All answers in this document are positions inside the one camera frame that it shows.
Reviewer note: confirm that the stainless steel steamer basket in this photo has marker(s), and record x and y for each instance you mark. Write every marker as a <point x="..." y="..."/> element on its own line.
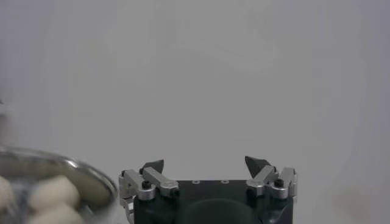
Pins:
<point x="97" y="185"/>

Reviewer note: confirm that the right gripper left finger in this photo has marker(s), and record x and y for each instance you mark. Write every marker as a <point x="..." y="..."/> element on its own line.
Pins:
<point x="158" y="181"/>

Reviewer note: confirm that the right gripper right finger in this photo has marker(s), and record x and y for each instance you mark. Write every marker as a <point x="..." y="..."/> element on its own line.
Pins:
<point x="265" y="179"/>

